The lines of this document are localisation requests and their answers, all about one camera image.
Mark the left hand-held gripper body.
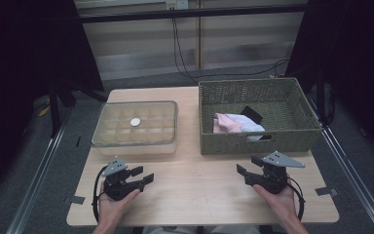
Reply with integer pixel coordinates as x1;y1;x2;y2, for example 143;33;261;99
101;156;145;202

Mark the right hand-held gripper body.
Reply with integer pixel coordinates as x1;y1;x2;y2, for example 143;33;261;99
244;150;306;195

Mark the white sock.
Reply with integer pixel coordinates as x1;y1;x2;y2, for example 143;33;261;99
240;120;267;141
228;113;256;131

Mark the cream compartment storage box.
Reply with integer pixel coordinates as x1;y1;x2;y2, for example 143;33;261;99
92;100;179;156

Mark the pink sock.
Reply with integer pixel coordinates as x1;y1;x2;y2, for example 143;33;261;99
222;114;243;135
212;112;230;135

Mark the black sock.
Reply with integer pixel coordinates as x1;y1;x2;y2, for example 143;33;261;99
240;105;264;125

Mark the clear lid with white knob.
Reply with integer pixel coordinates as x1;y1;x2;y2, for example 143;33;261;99
92;100;179;148

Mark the green woven basket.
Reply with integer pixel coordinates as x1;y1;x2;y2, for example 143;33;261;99
198;77;323;156

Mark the person's left hand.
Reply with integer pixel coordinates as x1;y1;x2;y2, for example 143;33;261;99
96;183;141;228

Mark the person's right hand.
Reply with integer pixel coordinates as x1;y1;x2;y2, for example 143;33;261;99
252;185;298;225

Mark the black tape strip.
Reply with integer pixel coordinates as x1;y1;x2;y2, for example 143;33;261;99
62;194;86;206
315;186;340;198

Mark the black stand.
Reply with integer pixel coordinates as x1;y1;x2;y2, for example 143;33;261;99
47;77;108;137
315;72;337;128

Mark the yellow floor item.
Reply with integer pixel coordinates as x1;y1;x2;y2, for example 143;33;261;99
38;102;52;117

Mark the black metal crossbar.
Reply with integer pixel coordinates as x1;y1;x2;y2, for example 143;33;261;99
77;3;310;24

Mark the left hand-held gripper cable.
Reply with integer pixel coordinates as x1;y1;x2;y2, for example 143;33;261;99
92;165;108;223

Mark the hand-held gripper cable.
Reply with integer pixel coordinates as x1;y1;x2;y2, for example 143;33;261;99
92;165;108;223
285;176;306;222

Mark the right hand-held gripper cable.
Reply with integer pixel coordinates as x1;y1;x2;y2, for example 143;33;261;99
285;176;306;222

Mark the metal floor rail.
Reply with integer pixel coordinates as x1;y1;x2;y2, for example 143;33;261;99
6;110;74;234
306;97;374;234

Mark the black floor cable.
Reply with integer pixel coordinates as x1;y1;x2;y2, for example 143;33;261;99
194;58;290;80

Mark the black hanging wall cable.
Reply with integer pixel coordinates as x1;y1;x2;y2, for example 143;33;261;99
171;18;200;84

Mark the white wall outlet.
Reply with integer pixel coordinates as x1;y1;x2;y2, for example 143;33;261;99
165;0;189;11

